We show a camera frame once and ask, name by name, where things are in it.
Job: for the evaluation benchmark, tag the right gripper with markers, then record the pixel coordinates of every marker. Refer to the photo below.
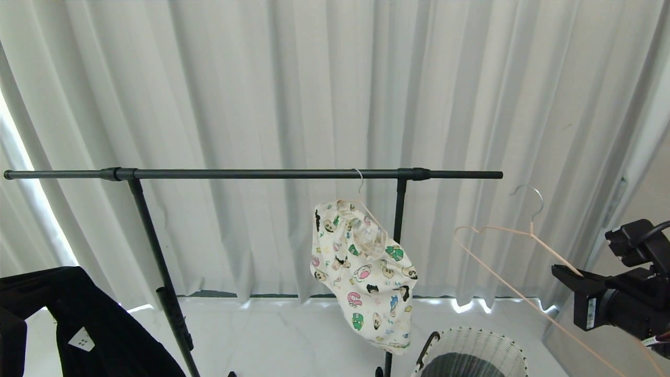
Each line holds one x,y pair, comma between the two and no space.
628,309

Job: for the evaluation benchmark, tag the pink clothes hanger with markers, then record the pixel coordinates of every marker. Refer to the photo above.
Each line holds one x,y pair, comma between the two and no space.
361,184
555,254

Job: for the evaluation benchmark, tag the cream printed garment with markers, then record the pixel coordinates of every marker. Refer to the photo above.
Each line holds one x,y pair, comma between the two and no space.
366,293

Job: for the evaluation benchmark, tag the black garment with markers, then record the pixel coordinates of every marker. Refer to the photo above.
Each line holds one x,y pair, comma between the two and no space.
104,324

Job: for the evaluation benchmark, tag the white laundry basket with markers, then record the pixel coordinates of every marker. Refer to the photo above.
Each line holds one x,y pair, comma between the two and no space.
471,340

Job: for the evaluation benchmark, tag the black clothes rack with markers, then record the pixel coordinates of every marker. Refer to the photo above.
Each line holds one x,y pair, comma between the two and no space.
261,174

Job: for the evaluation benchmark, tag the white curtain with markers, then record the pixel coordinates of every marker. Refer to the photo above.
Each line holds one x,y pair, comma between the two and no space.
261,78

